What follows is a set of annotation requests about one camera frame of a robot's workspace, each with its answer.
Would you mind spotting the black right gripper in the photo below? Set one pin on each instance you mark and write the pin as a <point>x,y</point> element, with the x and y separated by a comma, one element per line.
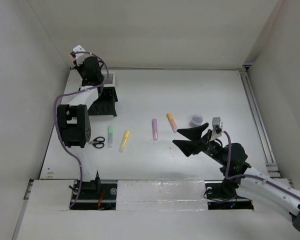
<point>194,147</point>

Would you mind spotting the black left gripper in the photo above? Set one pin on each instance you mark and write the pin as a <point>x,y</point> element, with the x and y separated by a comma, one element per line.
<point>79,69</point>

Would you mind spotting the green highlighter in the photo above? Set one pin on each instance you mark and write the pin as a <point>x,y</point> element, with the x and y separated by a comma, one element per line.
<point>110,136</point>

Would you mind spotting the yellow highlighter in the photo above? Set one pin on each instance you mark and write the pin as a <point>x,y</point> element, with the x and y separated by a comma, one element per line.
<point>124,141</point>

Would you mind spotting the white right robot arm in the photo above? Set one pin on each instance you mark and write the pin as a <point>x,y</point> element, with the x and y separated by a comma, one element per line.
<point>240,178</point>

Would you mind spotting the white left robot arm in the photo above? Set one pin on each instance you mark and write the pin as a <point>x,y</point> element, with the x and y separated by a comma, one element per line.
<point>71,110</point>

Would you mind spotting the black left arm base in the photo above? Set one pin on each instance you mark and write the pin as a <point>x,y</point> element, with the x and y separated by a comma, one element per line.
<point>97,195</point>

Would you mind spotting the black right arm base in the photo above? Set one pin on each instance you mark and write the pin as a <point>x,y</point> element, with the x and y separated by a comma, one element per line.
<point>220,196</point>

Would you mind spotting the white mesh organizer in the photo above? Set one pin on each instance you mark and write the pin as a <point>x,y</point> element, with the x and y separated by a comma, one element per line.
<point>109,78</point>

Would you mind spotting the small round dark container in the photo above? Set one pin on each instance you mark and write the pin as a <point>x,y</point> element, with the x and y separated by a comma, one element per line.
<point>196,120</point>

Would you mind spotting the orange highlighter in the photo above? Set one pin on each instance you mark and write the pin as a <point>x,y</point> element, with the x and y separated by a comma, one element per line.
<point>172,122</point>

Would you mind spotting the black mesh organizer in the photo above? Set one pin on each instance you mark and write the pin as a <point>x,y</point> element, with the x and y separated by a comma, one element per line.
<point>105,104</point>

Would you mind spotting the purple highlighter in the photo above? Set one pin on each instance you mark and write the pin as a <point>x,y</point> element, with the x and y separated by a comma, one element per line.
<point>155,129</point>

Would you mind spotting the black scissors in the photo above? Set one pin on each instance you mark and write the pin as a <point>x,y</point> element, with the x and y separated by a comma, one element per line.
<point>98,142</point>

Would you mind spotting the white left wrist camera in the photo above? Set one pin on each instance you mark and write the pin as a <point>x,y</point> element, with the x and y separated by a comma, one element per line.
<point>79,54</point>

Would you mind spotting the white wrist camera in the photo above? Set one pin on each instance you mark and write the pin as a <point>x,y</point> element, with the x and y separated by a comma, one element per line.
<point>79,54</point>
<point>217,128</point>

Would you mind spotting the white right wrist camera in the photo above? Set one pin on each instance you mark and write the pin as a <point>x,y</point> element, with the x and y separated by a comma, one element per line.
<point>217,128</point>

